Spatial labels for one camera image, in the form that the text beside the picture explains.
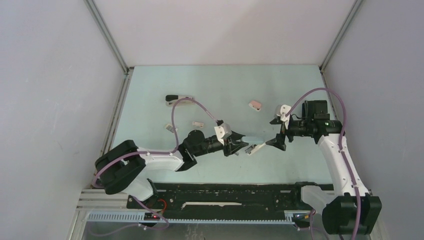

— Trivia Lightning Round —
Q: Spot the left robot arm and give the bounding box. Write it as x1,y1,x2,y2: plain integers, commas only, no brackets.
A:
92,130,248,208

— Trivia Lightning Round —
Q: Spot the open staple box tray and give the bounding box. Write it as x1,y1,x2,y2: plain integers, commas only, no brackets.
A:
164,123,178,133

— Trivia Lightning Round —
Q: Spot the beige and black large stapler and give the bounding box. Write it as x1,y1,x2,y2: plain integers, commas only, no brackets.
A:
165,94,195,107

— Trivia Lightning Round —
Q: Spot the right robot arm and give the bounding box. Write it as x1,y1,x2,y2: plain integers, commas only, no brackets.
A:
266,100,382,236

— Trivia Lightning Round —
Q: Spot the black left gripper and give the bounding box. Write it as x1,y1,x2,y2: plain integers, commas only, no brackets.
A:
192,129,248,157

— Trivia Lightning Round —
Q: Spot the white staple box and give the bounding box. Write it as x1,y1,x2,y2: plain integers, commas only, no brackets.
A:
192,121,204,129

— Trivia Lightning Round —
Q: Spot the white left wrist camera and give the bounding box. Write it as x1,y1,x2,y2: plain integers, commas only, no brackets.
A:
214,123,232,145

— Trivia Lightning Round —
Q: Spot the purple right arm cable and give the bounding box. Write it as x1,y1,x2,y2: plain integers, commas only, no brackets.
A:
285,87,362,240

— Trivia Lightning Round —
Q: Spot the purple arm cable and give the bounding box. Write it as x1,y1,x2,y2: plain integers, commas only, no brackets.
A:
87,97,224,238
285,87,362,240

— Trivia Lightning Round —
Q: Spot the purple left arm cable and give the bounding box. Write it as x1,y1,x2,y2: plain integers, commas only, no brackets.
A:
87,97,224,238

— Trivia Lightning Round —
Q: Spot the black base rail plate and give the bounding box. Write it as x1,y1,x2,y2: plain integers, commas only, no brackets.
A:
92,181,335,222

